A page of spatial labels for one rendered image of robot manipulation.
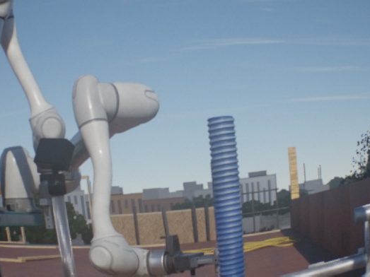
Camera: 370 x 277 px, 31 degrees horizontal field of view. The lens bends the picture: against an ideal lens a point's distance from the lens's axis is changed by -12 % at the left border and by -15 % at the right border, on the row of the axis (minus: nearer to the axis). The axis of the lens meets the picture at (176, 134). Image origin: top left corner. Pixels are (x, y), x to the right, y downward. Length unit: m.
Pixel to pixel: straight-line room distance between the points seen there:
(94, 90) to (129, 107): 0.13
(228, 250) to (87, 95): 1.40
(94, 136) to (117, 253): 0.46
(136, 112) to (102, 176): 0.30
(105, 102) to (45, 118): 0.26
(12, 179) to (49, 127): 0.65
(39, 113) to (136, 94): 0.38
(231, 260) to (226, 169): 0.13
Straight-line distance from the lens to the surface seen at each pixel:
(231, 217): 1.00
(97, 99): 2.33
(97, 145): 2.28
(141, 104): 2.42
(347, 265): 2.11
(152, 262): 2.14
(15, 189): 2.77
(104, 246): 2.00
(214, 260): 2.07
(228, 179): 1.00
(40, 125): 2.18
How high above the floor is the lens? 0.63
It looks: 6 degrees up
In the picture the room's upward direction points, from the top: 5 degrees counter-clockwise
